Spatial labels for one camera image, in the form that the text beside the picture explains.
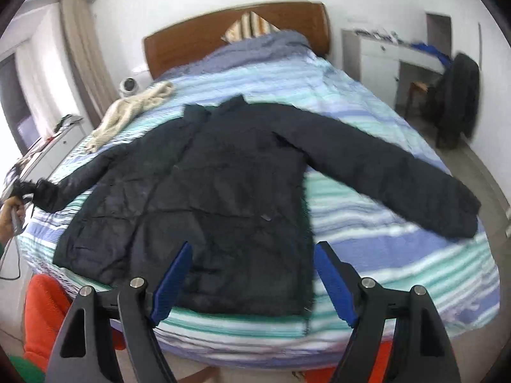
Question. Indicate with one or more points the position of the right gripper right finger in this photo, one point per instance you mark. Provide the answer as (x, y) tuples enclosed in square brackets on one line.
[(421, 349)]

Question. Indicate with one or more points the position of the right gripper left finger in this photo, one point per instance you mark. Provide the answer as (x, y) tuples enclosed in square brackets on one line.
[(84, 351)]

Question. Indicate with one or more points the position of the black puffer jacket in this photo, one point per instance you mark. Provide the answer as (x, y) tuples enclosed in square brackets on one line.
[(229, 181)]

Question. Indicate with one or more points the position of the person's left hand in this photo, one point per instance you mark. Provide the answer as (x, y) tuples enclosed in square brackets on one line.
[(13, 204)]

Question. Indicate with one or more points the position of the white bedside cabinet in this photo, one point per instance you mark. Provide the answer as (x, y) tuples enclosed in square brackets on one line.
[(46, 155)]

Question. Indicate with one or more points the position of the cream knitted sweater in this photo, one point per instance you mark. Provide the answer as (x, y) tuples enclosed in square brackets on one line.
[(123, 111)]

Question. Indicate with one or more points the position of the beige curtain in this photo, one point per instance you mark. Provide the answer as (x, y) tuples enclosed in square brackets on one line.
[(84, 48)]

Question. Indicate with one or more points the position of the brown wooden headboard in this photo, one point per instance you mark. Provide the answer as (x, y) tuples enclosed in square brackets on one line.
[(194, 38)]

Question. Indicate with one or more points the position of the striped orange pillow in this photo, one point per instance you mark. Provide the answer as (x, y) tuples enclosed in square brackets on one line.
[(249, 25)]

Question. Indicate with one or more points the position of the grey blue folded blanket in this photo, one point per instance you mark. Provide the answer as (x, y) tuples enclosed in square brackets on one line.
[(281, 45)]

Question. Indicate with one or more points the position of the white desk with drawers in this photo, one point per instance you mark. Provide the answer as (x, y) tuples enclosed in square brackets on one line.
[(384, 67)]

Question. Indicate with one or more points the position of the white round camera device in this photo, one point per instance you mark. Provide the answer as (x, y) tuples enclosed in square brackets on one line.
[(128, 87)]

